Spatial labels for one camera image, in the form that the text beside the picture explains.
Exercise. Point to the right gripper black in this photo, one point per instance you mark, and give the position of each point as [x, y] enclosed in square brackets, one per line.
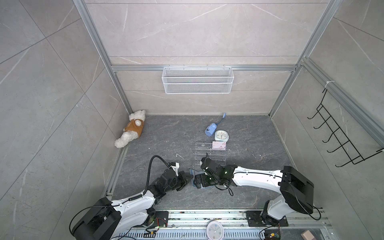
[202, 177]

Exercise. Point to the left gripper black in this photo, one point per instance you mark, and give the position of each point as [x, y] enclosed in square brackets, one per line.
[183, 176]

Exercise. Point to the blue leather card holder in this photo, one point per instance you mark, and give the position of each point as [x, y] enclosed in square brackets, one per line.
[197, 180]

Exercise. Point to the clear acrylic organizer tray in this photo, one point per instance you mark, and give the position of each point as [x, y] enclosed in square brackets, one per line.
[204, 148]

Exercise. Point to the pink white credit card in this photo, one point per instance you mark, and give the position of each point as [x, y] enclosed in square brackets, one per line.
[218, 145]

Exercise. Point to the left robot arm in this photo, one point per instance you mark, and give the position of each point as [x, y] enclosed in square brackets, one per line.
[106, 219]

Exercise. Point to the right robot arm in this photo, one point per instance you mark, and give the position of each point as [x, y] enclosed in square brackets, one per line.
[296, 191]

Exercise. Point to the small white round clock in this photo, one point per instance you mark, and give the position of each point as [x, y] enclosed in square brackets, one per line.
[221, 136]

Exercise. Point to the blue brush tool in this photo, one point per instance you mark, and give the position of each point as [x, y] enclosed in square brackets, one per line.
[211, 129]

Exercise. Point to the white clock at front edge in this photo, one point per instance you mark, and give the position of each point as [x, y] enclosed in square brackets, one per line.
[215, 230]

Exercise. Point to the white teddy bear brown vest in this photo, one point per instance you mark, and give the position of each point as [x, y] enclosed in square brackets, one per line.
[133, 130]

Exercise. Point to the pink block at front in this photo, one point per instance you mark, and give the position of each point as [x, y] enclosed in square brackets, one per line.
[307, 235]

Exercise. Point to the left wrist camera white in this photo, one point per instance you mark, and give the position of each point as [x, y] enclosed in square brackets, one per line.
[175, 166]

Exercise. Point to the aluminium front rail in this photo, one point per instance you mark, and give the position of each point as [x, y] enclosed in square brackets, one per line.
[228, 224]

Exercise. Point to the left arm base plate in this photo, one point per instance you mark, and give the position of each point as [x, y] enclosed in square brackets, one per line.
[157, 219]

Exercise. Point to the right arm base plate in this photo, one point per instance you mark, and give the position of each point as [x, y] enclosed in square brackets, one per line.
[259, 219]

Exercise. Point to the white wire mesh basket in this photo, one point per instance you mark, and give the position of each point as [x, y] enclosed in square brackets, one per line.
[197, 80]

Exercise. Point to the black wire hook rack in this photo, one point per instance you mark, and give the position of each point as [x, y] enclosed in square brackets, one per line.
[345, 144]

